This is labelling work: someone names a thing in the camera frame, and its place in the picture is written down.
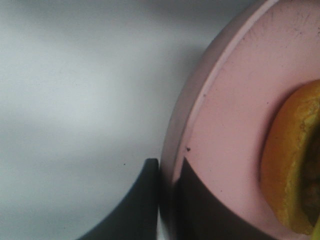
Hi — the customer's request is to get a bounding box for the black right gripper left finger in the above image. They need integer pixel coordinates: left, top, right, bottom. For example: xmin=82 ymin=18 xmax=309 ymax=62
xmin=80 ymin=158 xmax=160 ymax=240

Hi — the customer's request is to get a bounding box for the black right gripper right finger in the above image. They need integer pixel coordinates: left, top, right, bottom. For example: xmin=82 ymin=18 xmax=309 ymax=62
xmin=174 ymin=157 xmax=313 ymax=240

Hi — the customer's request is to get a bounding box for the toy burger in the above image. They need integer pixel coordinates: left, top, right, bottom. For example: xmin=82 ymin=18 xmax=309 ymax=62
xmin=260 ymin=80 xmax=320 ymax=235

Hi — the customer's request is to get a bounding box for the pink round plate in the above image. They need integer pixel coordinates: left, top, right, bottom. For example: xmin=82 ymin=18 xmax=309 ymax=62
xmin=160 ymin=0 xmax=320 ymax=240

